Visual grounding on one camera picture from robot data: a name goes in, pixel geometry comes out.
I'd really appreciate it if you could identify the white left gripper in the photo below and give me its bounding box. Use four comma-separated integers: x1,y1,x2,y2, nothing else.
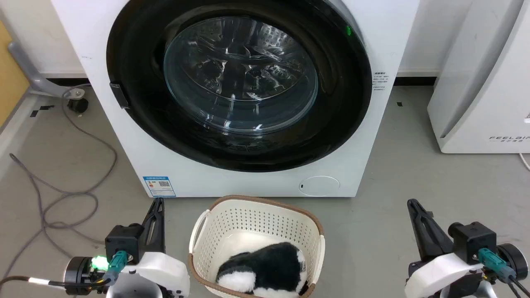
106,197,191,298

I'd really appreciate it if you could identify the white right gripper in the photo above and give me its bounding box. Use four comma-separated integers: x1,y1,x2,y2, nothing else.
405,199,486,298

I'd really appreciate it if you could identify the white front-load washing machine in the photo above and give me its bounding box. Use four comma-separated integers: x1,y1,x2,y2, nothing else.
51,0,421,198

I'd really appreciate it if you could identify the round black glass washer door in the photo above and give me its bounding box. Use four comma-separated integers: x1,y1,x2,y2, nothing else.
106,0,373,173

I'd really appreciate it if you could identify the blue energy label sticker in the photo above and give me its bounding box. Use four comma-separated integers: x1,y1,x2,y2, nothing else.
142,176,176,197

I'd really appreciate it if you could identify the cream perforated laundry basket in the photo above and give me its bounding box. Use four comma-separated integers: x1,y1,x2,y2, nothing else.
188,195,325,298

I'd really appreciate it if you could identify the round white filter cover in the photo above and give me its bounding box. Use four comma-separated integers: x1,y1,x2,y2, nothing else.
299,176,340,197

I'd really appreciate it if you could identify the black and white plush toy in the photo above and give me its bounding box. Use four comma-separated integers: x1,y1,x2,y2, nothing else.
215,242,309,298

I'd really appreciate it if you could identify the white air purifier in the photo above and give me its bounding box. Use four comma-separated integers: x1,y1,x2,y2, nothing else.
427,0,530,154

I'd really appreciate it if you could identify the small text sticker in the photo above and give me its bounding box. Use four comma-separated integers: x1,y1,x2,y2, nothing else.
373,71,390,92

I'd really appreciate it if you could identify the grey chair leg with caster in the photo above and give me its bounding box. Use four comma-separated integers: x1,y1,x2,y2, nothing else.
7,41,89,114

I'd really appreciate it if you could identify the yellow wooden panel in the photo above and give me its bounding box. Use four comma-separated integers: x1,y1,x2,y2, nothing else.
0,19,31,128

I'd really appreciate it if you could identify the left gripper cable green plug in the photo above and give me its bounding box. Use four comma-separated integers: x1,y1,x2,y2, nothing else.
0,250,128,292

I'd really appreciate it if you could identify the gripper cable green plug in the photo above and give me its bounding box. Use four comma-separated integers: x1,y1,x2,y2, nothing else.
0,250,128,292
477,248,530,298

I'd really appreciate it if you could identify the right gripper cable green plug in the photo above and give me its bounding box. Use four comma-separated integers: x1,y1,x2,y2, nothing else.
477,248,530,298

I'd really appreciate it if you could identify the grey floor cable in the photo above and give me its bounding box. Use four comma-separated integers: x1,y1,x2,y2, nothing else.
0,84,118,282

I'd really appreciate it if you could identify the black rectangular plastic part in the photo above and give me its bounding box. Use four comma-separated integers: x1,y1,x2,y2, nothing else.
109,82,130,110

